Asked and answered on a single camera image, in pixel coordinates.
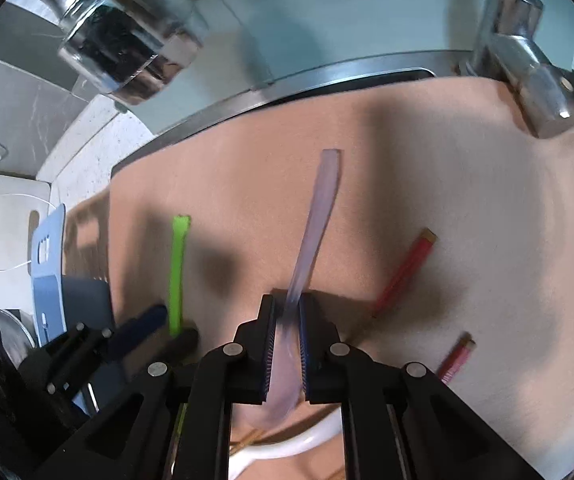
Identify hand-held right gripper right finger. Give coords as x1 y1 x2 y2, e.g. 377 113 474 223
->
298 292 542 480

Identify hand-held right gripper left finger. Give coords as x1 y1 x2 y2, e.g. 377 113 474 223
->
32 294 275 480

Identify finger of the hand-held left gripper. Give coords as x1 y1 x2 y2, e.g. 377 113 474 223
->
87 328 201 387
21 304 169 394

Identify green plastic spoon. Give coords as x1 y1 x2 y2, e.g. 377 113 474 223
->
168 214 192 438

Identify blue plastic basket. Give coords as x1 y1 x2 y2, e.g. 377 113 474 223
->
28 203 115 416

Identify translucent purple spoon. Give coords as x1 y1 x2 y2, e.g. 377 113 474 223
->
264 148 343 419

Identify white plastic spoon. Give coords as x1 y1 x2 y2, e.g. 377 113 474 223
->
227 402 344 480

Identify red tipped wooden chopstick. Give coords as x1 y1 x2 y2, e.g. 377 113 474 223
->
434 332 477 387
371 228 438 319

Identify light brown mat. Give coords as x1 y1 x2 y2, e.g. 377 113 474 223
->
64 76 574 480

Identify stainless steel sink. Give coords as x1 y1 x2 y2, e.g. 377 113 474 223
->
136 49 474 152

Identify chrome faucet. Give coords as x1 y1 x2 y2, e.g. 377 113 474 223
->
20 0 574 139

